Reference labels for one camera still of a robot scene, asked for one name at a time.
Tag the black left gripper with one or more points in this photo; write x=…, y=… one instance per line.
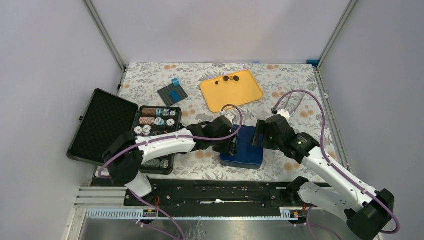
x=229, y=149

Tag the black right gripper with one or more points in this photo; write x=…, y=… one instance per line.
x=261, y=128

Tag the clear plastic tongs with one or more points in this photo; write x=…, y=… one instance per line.
x=294, y=101

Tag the blue tin lid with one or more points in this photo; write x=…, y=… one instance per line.
x=241, y=153

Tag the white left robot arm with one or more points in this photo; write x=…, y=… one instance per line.
x=123, y=159

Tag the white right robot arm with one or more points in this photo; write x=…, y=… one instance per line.
x=365, y=209

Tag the yellow plastic tray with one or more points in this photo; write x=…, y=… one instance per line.
x=236, y=93

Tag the floral table cloth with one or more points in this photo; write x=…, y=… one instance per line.
x=277, y=81

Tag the pile of dark chocolates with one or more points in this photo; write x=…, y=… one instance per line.
x=227, y=78

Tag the blue building brick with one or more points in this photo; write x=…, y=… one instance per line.
x=175, y=82

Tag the blue clamp at corner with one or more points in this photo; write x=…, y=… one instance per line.
x=314, y=62

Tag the black poker chip case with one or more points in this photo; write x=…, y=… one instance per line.
x=108, y=116

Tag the grey cable duct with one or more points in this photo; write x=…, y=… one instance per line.
x=150, y=214

